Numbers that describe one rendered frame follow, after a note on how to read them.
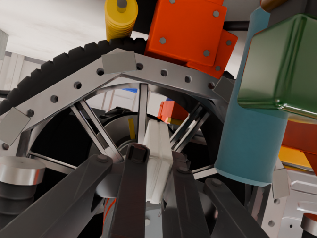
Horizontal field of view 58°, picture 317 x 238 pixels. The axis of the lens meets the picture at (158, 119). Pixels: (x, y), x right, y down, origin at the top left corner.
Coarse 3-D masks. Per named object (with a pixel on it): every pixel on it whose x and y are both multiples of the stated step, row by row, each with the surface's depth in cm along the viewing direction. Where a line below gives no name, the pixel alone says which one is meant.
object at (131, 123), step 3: (129, 120) 96; (132, 120) 96; (129, 123) 96; (132, 123) 96; (129, 126) 96; (132, 126) 96; (132, 129) 96; (132, 132) 96; (132, 135) 96; (132, 138) 97
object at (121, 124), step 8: (120, 120) 96; (136, 120) 97; (112, 128) 96; (120, 128) 96; (128, 128) 97; (136, 128) 97; (112, 136) 96; (120, 136) 96; (128, 136) 97; (104, 144) 96; (120, 144) 96; (176, 144) 100; (96, 152) 95; (120, 152) 92
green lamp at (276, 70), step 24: (288, 24) 11; (312, 24) 11; (264, 48) 13; (288, 48) 11; (312, 48) 11; (264, 72) 12; (288, 72) 11; (312, 72) 11; (240, 96) 14; (264, 96) 12; (288, 96) 11; (312, 96) 11; (312, 120) 12
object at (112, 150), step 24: (144, 96) 60; (168, 96) 79; (192, 96) 60; (48, 120) 56; (96, 120) 59; (144, 120) 61; (192, 120) 62; (216, 120) 64; (48, 144) 76; (96, 144) 59; (216, 144) 76; (48, 168) 58; (72, 168) 59; (240, 192) 66
